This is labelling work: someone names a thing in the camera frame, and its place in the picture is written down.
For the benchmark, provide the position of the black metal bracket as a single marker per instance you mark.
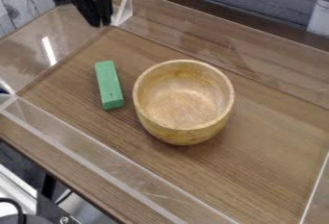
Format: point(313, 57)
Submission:
point(51, 212)

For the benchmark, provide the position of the green rectangular block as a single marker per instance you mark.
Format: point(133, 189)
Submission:
point(109, 85)

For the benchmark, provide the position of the clear acrylic front wall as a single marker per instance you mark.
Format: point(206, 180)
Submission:
point(143, 181)

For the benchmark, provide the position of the brown wooden bowl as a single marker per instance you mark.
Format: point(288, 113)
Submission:
point(184, 99)

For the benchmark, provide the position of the clear acrylic corner bracket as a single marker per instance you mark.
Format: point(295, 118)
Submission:
point(122, 11)

